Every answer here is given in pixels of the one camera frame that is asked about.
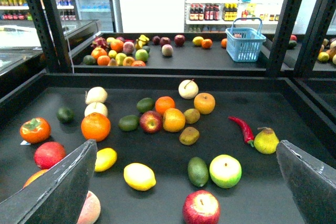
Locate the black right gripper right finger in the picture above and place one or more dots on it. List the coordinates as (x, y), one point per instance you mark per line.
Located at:
(311, 182)

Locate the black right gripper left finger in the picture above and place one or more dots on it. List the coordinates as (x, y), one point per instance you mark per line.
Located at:
(58, 195)

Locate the yellow lemon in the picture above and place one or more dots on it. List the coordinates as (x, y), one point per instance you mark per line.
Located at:
(106, 158)
(139, 176)

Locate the black fruit tray shelf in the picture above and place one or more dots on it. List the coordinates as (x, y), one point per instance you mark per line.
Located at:
(261, 196)

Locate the back fruit tray shelf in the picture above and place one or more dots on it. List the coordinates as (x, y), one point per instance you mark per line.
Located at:
(192, 60)

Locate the orange fruit at left edge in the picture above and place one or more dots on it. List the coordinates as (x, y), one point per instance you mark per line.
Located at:
(34, 177)

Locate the pale peach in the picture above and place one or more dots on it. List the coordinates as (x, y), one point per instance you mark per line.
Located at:
(91, 209)

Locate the red pomegranate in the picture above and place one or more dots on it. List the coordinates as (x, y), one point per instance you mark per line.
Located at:
(49, 154)

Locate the yellow pear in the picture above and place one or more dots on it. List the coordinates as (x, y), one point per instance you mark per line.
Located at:
(266, 141)

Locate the orange persimmon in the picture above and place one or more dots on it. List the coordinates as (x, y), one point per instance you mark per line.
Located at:
(35, 130)

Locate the large orange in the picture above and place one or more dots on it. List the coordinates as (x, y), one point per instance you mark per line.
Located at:
(95, 126)

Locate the red chili pepper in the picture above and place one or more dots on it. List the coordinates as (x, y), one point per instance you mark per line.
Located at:
(245, 129)

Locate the dark green lime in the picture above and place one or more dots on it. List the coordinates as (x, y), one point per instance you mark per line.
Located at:
(65, 115)

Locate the green apple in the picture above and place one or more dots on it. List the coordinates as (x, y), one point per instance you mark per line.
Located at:
(225, 171)

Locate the white pear lower left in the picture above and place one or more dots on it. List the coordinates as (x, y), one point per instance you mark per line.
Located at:
(96, 107)

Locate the green avocado middle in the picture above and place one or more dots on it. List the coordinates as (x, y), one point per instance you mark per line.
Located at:
(129, 123)

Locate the green avocado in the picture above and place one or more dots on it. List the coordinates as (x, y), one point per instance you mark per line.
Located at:
(129, 123)
(145, 104)
(197, 172)

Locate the white pear upper left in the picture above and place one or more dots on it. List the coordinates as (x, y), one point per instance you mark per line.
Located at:
(96, 94)

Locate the red apple front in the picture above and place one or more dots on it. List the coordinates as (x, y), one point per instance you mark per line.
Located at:
(201, 207)

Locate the green avocado near front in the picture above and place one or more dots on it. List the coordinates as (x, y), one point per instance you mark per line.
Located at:
(197, 172)

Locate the red yellow apple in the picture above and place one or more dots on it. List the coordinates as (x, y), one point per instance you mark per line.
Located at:
(151, 122)

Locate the green avocado upper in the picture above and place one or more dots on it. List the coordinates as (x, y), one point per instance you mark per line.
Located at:
(145, 104)

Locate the kiwi lower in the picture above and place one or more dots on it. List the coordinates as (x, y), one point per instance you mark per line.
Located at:
(189, 136)

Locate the kiwi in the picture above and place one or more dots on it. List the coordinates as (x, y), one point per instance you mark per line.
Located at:
(191, 116)
(189, 136)

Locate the golden apple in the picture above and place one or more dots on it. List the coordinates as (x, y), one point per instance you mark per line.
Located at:
(204, 103)

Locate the orange yellow mango fruit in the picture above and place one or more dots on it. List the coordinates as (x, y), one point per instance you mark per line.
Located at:
(173, 120)

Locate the small mandarin orange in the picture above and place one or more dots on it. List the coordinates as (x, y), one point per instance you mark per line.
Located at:
(164, 103)

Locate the kiwi upper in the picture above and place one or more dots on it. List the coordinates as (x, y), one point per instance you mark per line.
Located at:
(191, 116)

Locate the pile of fruits back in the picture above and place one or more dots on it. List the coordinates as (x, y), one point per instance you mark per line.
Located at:
(114, 52)

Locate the small blue basket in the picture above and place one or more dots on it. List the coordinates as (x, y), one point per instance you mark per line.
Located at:
(244, 43)

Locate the white pear with stem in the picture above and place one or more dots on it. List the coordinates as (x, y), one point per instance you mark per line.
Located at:
(188, 89)

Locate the black shelf post right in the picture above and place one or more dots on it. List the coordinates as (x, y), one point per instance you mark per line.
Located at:
(310, 19)

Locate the black shelf post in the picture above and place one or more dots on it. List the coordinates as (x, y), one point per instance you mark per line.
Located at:
(310, 19)
(50, 33)

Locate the black shelf post left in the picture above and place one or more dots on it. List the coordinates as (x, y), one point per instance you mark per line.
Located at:
(50, 33)

